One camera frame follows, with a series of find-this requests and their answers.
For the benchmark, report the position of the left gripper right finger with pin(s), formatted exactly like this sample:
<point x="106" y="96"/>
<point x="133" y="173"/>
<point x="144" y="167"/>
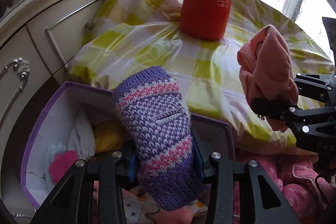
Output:
<point x="259" y="199"/>

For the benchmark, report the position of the purple knitted sock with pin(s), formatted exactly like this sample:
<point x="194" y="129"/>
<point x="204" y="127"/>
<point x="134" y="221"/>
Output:
<point x="151" y="107"/>

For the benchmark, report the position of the red thermos flask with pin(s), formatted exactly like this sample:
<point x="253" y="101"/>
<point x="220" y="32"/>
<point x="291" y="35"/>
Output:
<point x="205" y="19"/>

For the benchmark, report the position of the magenta fuzzy glove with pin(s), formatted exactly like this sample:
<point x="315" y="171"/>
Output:
<point x="61" y="164"/>

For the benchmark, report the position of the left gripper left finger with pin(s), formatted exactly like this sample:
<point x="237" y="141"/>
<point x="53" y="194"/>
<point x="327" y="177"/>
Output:
<point x="70" y="201"/>

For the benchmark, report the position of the light blue cloth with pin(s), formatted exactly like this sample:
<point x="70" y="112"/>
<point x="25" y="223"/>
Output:
<point x="56" y="149"/>

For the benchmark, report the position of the yellow checkered plastic tablecloth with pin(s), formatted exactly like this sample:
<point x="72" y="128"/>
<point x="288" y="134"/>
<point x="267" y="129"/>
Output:
<point x="131" y="35"/>

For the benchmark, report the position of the pink quilted pajamas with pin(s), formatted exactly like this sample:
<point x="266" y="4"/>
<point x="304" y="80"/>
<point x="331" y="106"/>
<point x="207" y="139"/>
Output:
<point x="297" y="180"/>

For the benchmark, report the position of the pink fleece cloth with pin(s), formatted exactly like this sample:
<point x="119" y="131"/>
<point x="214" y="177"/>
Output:
<point x="266" y="74"/>

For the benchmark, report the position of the orange mesh sponge bag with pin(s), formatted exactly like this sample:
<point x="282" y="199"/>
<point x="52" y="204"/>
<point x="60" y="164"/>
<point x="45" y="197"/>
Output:
<point x="108" y="136"/>

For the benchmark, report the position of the purple storage box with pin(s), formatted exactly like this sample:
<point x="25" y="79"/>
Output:
<point x="65" y="124"/>

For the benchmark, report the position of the cream wooden cabinet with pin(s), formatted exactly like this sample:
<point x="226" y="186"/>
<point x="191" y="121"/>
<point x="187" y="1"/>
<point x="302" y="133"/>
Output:
<point x="38" y="39"/>

